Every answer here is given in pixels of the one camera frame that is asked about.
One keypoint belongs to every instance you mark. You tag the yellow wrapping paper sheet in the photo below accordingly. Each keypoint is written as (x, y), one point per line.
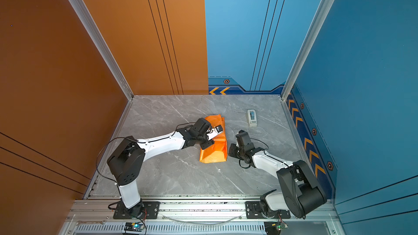
(218, 152)

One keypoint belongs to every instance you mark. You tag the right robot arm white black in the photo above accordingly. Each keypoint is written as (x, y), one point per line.
(300, 191)

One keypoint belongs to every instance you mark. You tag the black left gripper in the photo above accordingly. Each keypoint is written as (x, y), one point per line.
(210, 143)

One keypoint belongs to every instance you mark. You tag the white tape dispenser blue roll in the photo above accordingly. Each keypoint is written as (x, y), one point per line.
(252, 118)

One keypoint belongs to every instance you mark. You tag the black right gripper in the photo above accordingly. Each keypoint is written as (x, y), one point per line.
(231, 149)

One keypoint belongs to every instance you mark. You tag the left green circuit board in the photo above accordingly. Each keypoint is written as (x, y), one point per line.
(135, 228)

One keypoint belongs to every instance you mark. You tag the green circuit board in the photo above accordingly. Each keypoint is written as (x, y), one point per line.
(135, 228)
(274, 228)

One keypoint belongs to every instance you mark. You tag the aluminium corner post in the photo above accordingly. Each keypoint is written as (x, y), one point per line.
(93, 31)
(310, 38)

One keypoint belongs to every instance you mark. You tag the right aluminium corner post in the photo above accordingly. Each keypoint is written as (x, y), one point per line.
(310, 38)

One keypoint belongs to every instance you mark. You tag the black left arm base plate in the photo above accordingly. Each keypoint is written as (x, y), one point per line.
(143, 210)

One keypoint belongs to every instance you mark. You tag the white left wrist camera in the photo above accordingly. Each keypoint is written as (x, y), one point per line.
(204, 126)

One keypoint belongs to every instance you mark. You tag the right green circuit board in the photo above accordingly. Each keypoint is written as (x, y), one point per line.
(274, 228)

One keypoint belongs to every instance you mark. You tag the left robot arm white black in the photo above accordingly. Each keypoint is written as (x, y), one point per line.
(126, 161)

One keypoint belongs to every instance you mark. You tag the aluminium front rail frame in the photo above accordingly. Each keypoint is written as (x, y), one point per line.
(195, 215)

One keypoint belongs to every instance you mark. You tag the left aluminium corner post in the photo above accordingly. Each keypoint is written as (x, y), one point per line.
(93, 31)

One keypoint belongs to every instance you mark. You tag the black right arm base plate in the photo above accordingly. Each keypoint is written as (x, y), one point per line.
(260, 210)

